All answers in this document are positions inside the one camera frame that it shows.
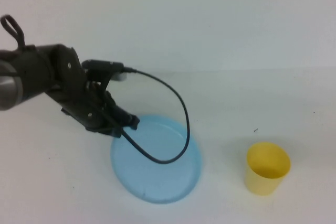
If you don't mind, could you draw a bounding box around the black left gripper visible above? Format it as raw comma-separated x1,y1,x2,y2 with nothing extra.
49,44,140,139

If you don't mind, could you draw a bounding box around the light blue round plate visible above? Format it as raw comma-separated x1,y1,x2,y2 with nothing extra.
110,114,203,204

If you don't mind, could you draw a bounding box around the yellow plastic cup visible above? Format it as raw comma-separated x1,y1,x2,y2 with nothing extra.
245,142,291,196

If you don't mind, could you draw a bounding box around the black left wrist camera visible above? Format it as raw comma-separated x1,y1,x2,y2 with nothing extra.
81,59,129,82

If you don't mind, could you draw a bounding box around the black camera cable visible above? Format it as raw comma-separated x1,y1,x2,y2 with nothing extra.
86,66,191,164

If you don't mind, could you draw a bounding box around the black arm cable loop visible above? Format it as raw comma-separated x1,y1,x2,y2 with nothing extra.
1,14,26,51

